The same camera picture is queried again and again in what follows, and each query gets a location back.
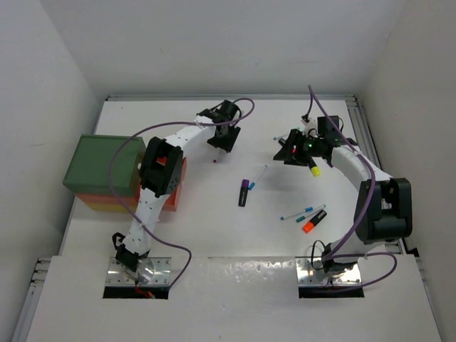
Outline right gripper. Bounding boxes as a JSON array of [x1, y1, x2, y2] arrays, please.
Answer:
[[274, 129, 323, 167]]

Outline coral drawer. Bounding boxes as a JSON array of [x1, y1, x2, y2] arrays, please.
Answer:
[[74, 158, 188, 213]]

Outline yellow bottom drawer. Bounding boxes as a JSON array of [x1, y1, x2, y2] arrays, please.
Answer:
[[86, 202, 137, 213]]

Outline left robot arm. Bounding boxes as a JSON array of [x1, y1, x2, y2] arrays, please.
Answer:
[[115, 100, 242, 272]]

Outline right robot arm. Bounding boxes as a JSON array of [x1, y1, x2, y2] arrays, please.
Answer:
[[273, 116, 413, 274]]

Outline yellow highlighter marker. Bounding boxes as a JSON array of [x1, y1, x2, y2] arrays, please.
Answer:
[[308, 158, 321, 177]]

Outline purple highlighter marker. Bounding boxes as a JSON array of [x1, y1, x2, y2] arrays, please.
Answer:
[[238, 179, 249, 207]]

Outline light blue fineliner pen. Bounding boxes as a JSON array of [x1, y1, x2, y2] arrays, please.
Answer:
[[280, 207, 314, 220]]

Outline teal fineliner pen lower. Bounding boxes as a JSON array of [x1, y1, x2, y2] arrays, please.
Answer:
[[296, 204, 326, 222]]

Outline orange highlighter marker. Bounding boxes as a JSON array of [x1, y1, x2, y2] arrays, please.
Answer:
[[302, 209, 327, 234]]

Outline green top drawer box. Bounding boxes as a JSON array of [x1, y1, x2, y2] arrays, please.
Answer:
[[63, 135, 145, 197]]

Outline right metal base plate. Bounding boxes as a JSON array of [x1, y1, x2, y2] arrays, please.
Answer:
[[295, 256, 362, 288]]

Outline metal base plate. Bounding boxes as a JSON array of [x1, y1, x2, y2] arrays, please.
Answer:
[[105, 257, 171, 287], [295, 256, 362, 288]]

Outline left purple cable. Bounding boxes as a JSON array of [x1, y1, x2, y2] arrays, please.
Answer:
[[108, 98, 256, 286]]

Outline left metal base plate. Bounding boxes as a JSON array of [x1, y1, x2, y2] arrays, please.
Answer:
[[105, 257, 171, 287]]

